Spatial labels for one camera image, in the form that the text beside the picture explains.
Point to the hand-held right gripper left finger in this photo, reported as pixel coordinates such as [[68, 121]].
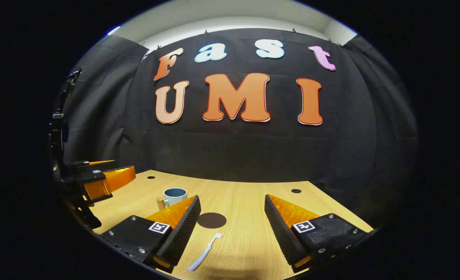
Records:
[[183, 229]]

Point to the black backdrop cloth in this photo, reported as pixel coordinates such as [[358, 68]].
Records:
[[234, 155]]

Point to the dark brown round coaster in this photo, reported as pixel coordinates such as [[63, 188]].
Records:
[[211, 220]]

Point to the white toothbrush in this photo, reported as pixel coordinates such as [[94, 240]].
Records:
[[204, 254]]

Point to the wooden desktop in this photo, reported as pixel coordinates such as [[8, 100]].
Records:
[[245, 202]]

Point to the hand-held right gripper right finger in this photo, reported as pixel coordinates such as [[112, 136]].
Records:
[[280, 229]]

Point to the ceiling light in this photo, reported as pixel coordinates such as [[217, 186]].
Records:
[[113, 30]]

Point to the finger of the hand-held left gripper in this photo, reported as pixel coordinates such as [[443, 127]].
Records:
[[93, 166], [109, 179]]

